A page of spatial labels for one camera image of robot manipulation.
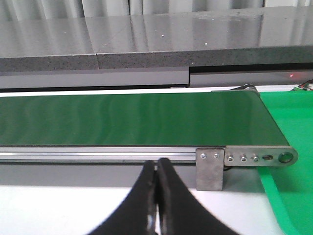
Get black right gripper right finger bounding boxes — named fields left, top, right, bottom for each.
left=157, top=158, right=237, bottom=235

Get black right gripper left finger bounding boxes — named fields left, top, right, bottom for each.
left=90, top=161, right=157, bottom=235

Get green conveyor belt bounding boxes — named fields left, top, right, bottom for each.
left=0, top=91, right=288, bottom=146

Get green tray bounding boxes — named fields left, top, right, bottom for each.
left=258, top=91, right=313, bottom=235

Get grey stone countertop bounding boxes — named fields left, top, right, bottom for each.
left=0, top=6, right=313, bottom=72

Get white curtain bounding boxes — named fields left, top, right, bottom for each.
left=0, top=0, right=313, bottom=21

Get steel conveyor support bracket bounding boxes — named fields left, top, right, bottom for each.
left=196, top=148, right=224, bottom=191

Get aluminium conveyor frame rail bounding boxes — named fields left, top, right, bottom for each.
left=0, top=145, right=298, bottom=167

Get red black wires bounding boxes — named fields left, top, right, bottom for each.
left=292, top=80, right=313, bottom=93

